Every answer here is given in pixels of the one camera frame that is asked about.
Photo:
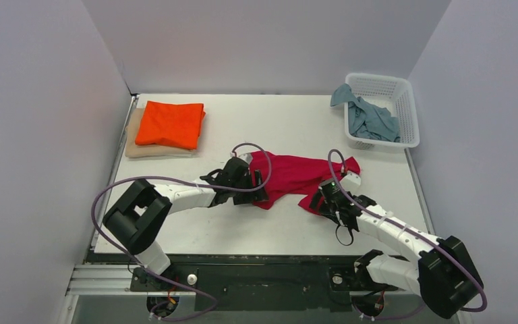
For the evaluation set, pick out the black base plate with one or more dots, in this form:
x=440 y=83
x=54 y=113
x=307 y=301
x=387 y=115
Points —
x=262 y=283

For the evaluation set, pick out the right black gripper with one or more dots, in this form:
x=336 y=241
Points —
x=324 y=196

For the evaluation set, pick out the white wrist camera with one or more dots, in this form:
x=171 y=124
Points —
x=351 y=182
x=247 y=157

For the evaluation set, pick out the red t shirt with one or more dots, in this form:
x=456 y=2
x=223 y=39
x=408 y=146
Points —
x=290 y=175

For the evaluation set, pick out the grey-blue t shirt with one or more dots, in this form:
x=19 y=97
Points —
x=366 y=120

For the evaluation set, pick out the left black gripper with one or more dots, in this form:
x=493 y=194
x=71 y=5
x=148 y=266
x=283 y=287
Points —
x=253 y=185

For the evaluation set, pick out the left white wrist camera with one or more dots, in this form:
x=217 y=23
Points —
x=247 y=157

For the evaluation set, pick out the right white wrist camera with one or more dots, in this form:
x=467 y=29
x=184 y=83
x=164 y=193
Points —
x=351 y=182

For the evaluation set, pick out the folded orange t shirt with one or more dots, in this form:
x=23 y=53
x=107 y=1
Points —
x=174 y=125

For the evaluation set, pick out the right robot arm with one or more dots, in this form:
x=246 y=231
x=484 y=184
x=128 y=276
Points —
x=438 y=270

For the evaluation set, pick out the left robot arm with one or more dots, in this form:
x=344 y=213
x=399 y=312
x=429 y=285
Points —
x=137 y=217

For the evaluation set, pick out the folded beige t shirt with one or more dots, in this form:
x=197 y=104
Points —
x=135 y=151

